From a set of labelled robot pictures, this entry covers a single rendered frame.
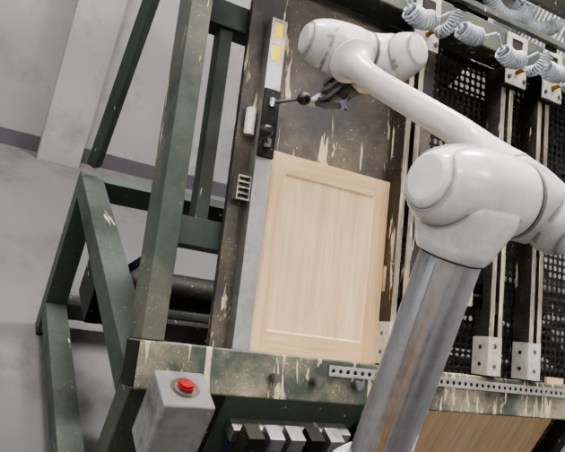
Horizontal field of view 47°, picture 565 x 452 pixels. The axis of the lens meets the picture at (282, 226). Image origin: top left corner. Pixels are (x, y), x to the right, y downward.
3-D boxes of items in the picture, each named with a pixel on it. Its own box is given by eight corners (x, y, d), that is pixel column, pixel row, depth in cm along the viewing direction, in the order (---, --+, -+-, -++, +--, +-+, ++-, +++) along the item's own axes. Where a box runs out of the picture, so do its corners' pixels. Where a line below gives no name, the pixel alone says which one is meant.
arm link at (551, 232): (553, 155, 115) (503, 138, 108) (624, 217, 103) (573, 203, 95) (509, 212, 122) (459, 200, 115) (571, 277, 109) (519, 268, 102)
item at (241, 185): (230, 199, 178) (235, 198, 176) (234, 175, 180) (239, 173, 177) (244, 203, 180) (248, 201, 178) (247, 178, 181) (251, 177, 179)
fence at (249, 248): (225, 348, 173) (231, 349, 169) (266, 21, 190) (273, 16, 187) (242, 350, 175) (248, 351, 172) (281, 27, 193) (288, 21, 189)
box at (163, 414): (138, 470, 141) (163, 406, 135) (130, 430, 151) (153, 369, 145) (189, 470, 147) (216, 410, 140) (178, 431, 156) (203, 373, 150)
